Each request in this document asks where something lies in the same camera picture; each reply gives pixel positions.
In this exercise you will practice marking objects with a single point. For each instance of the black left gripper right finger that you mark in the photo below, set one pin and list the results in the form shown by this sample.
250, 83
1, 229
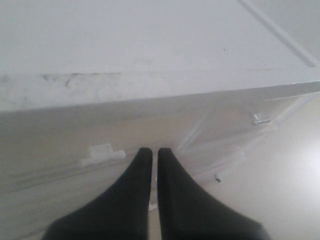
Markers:
188, 212

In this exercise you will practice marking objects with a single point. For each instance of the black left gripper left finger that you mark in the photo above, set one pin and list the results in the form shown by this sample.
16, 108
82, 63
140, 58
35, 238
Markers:
119, 213

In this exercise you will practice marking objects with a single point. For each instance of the white plastic drawer cabinet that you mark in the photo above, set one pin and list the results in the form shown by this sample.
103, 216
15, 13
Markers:
60, 53

